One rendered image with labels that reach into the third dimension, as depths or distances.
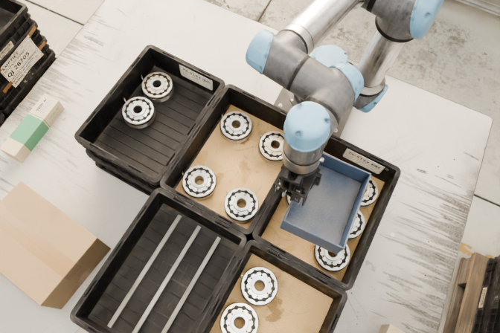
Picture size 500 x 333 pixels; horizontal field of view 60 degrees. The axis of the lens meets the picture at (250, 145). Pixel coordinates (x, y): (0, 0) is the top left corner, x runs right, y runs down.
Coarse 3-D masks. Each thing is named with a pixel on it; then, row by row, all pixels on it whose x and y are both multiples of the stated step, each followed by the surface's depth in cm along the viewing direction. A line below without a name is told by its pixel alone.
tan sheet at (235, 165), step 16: (256, 128) 142; (272, 128) 142; (208, 144) 139; (224, 144) 139; (240, 144) 140; (256, 144) 140; (208, 160) 137; (224, 160) 137; (240, 160) 137; (256, 160) 138; (224, 176) 135; (240, 176) 135; (256, 176) 135; (272, 176) 135; (224, 192) 133; (256, 192) 133; (240, 224) 129
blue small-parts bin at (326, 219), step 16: (336, 160) 105; (336, 176) 110; (352, 176) 109; (368, 176) 104; (320, 192) 108; (336, 192) 109; (352, 192) 109; (288, 208) 99; (304, 208) 106; (320, 208) 107; (336, 208) 107; (352, 208) 107; (288, 224) 99; (304, 224) 105; (320, 224) 105; (336, 224) 105; (352, 224) 99; (320, 240) 98; (336, 240) 104
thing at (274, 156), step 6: (270, 132) 138; (276, 132) 138; (264, 138) 138; (270, 138) 137; (282, 138) 138; (264, 144) 136; (264, 150) 136; (282, 150) 136; (264, 156) 135; (270, 156) 135; (276, 156) 135
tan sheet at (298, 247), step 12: (372, 204) 133; (276, 216) 130; (276, 228) 129; (276, 240) 127; (288, 240) 127; (300, 240) 128; (288, 252) 126; (300, 252) 126; (312, 264) 125; (348, 264) 125; (336, 276) 124
